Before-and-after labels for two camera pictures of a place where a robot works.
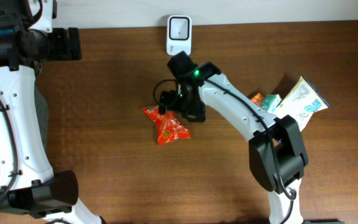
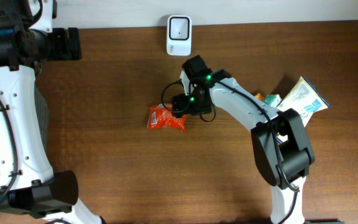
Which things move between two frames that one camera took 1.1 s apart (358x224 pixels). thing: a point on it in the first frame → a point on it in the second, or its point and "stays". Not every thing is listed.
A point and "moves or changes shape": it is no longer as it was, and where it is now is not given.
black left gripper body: [59, 47] stays
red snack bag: [168, 127] moves or changes shape
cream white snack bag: [301, 102] stays
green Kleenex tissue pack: [271, 102] stays
